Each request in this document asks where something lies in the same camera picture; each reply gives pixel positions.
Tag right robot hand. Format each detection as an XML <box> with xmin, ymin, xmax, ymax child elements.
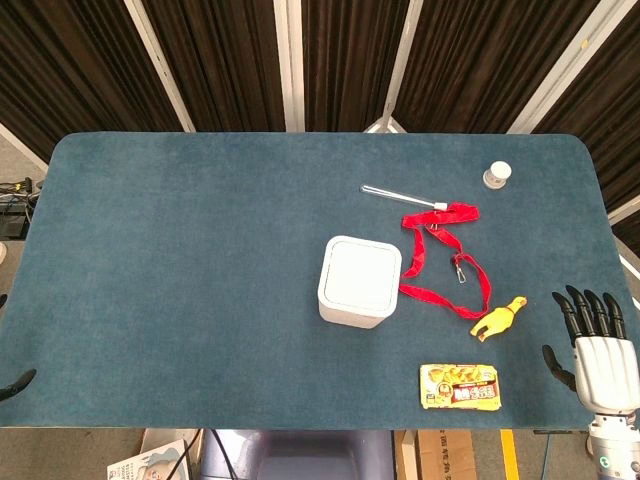
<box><xmin>542</xmin><ymin>284</ymin><xmax>640</xmax><ymax>417</ymax></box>

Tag white square container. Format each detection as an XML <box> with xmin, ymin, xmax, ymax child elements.
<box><xmin>317</xmin><ymin>235</ymin><xmax>403</xmax><ymax>330</ymax></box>

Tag robot base body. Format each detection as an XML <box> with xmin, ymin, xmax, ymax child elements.
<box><xmin>198</xmin><ymin>428</ymin><xmax>397</xmax><ymax>480</ymax></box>

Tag yellow rubber chicken toy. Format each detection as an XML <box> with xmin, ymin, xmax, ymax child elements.
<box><xmin>468</xmin><ymin>295</ymin><xmax>529</xmax><ymax>343</ymax></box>

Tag yellow floor tape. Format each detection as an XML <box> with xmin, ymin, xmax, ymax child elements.
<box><xmin>499</xmin><ymin>428</ymin><xmax>521</xmax><ymax>480</ymax></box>

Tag yellow snack packet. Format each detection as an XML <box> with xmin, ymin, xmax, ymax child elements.
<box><xmin>418</xmin><ymin>363</ymin><xmax>502</xmax><ymax>413</ymax></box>

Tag cardboard box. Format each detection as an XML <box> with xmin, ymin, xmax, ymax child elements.
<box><xmin>394</xmin><ymin>428</ymin><xmax>477</xmax><ymax>480</ymax></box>

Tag small white bottle cap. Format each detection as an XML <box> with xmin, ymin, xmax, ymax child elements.
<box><xmin>481</xmin><ymin>160</ymin><xmax>513</xmax><ymax>190</ymax></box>

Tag clear test tube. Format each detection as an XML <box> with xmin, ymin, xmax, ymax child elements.
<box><xmin>360</xmin><ymin>183</ymin><xmax>448</xmax><ymax>211</ymax></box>

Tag blue table mat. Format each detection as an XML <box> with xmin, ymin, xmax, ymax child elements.
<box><xmin>0</xmin><ymin>131</ymin><xmax>640</xmax><ymax>431</ymax></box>

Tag printed book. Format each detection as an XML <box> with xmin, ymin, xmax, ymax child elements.
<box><xmin>106</xmin><ymin>438</ymin><xmax>191</xmax><ymax>480</ymax></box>

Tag red lanyard strap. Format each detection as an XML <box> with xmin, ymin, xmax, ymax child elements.
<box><xmin>398</xmin><ymin>201</ymin><xmax>494</xmax><ymax>321</ymax></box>

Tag black cable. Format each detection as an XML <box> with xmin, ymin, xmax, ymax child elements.
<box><xmin>209</xmin><ymin>428</ymin><xmax>239</xmax><ymax>480</ymax></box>

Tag black power strip cables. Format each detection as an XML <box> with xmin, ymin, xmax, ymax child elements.
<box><xmin>0</xmin><ymin>177</ymin><xmax>41</xmax><ymax>239</ymax></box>

